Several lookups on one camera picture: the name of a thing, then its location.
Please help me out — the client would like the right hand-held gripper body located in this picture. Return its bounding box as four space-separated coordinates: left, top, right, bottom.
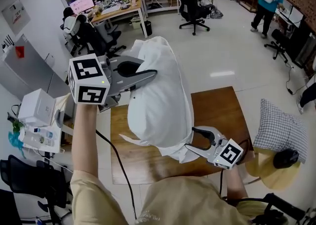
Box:
206 134 244 171

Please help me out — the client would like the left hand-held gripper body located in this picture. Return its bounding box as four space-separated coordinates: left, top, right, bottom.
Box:
68 53 137 113

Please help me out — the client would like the white pillowcase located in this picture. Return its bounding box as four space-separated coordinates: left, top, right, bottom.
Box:
119 36 195 164

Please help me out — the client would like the person's right forearm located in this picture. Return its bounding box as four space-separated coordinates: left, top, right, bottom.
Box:
226 166 249 199

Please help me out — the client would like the person's left forearm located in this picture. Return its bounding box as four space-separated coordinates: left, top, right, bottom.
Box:
71 103 100 178

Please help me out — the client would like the grey office chair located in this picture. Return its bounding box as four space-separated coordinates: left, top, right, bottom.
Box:
71 14 127 57

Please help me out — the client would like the black waste bin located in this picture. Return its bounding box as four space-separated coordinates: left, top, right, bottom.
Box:
140 20 153 37

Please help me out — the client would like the wooden office desk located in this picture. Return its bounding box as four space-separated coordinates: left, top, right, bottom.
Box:
90 0 149 39

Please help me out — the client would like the person's beige shirt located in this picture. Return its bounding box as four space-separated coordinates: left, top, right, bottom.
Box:
70 169 274 225

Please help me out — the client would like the checked grey cushion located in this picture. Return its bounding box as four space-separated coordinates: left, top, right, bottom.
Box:
252 98 309 164

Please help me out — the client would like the black round device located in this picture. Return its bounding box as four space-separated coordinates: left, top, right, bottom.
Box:
273 149 300 170

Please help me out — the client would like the grey metal cabinet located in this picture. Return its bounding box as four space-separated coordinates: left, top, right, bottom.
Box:
0 34 70 101

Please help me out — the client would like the white cardboard box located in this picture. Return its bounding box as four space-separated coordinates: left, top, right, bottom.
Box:
18 88 56 127

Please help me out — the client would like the clear water bottle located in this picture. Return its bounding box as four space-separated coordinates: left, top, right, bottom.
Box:
33 127 54 139
24 134 55 147

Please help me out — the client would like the white side table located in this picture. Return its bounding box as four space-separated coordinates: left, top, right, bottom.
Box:
21 92 75 156

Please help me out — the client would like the pink lit monitor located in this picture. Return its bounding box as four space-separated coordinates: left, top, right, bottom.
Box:
69 0 95 15

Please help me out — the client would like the black high-back office chair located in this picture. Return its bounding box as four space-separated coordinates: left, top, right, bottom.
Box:
174 0 213 36

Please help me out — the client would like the teal plastic bag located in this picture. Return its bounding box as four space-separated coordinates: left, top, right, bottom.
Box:
8 119 26 159

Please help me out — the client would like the black mesh office chair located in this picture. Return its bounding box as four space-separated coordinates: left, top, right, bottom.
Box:
0 154 71 225

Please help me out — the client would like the black low office chair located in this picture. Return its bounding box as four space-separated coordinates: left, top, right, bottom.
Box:
264 28 292 64

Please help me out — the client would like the white lit monitor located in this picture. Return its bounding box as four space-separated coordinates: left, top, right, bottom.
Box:
280 0 305 29

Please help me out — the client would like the black chair frame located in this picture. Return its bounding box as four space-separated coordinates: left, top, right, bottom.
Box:
251 192 316 225

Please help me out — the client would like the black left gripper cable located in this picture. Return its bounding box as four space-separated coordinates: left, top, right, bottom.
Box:
95 129 138 221

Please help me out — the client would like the black floor cable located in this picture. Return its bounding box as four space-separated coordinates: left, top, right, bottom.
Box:
284 62 310 95

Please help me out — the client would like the grey wall poster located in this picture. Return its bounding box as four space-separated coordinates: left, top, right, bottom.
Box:
1 0 31 36

